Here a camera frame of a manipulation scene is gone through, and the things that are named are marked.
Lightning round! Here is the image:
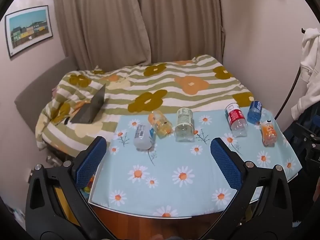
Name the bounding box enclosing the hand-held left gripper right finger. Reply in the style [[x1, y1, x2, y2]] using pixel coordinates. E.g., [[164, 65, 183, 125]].
[[200, 137, 293, 240]]

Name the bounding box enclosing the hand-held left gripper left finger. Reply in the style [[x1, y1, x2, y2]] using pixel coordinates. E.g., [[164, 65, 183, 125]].
[[25, 136, 117, 240]]

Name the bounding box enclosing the clear bottle with red label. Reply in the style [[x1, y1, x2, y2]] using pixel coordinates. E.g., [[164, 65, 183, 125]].
[[224, 103, 248, 137]]

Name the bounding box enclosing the grey laptop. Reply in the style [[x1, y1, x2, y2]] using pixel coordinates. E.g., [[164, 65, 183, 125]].
[[70, 83, 106, 124]]

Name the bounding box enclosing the orange cartoon-print bottle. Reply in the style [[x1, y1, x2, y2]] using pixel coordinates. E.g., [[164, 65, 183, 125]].
[[259, 119, 278, 147]]

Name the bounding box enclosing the white bottle with barcode label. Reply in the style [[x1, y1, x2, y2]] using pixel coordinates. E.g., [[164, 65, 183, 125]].
[[134, 124, 153, 152]]

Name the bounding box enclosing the green-label clear bottle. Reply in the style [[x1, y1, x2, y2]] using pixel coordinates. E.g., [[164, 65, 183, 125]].
[[174, 107, 195, 142]]

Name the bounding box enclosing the blue plastic bottle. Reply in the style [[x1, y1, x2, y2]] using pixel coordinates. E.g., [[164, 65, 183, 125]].
[[247, 100, 263, 124]]

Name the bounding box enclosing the light blue daisy-print tablecloth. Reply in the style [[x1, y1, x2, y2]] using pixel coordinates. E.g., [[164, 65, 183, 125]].
[[89, 109, 303, 218]]

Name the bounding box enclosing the clear bottle with yellow-orange print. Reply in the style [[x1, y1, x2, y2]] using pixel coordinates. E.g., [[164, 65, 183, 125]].
[[148, 111, 174, 138]]

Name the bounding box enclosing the black stand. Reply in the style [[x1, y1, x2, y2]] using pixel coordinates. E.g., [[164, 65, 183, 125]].
[[284, 121, 320, 173]]

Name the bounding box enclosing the grey padded headboard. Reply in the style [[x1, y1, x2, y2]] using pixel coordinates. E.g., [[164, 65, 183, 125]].
[[14, 56, 78, 140]]

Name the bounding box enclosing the thin black curved rod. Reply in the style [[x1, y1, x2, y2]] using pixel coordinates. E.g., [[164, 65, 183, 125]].
[[274, 64, 302, 120]]

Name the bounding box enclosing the green striped floral blanket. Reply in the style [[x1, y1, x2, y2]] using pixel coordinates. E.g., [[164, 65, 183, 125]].
[[35, 54, 255, 157]]

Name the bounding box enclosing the white hooded sweatshirt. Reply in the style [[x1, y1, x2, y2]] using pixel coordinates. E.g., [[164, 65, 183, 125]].
[[291, 27, 320, 121]]

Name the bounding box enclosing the beige curtain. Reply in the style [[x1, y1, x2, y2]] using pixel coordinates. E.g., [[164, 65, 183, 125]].
[[52, 0, 152, 71], [132, 0, 225, 63]]

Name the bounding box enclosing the framed picture of buildings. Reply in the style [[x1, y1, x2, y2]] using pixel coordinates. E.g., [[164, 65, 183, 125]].
[[5, 5, 54, 59]]

